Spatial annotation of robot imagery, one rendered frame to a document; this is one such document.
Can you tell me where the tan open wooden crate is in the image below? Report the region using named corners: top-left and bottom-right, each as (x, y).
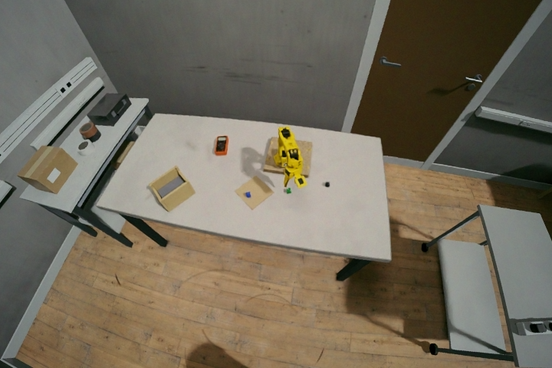
top-left (149, 171), bottom-right (196, 212)

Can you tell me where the orange pocket multimeter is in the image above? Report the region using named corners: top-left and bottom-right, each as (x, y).
top-left (215, 136), bottom-right (228, 156)

